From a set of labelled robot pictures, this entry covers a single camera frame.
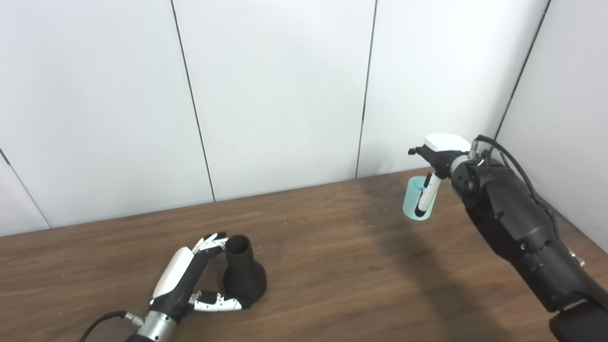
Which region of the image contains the light blue cylinder cup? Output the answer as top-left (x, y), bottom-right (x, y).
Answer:
top-left (402, 175), bottom-right (435, 221)

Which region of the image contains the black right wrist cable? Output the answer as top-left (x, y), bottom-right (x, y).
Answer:
top-left (468, 135), bottom-right (559, 238)

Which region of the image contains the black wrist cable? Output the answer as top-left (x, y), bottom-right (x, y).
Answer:
top-left (78, 311), bottom-right (144, 342)
top-left (468, 135), bottom-right (559, 238)

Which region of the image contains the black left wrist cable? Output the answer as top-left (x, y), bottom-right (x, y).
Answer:
top-left (78, 311), bottom-right (144, 342)

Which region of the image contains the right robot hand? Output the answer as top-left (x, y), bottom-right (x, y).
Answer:
top-left (408, 133), bottom-right (472, 218)

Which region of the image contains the black funnel-shaped nozzle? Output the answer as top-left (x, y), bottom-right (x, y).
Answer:
top-left (223, 235), bottom-right (267, 308)

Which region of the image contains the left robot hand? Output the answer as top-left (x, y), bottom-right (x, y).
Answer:
top-left (150, 232), bottom-right (252, 323)

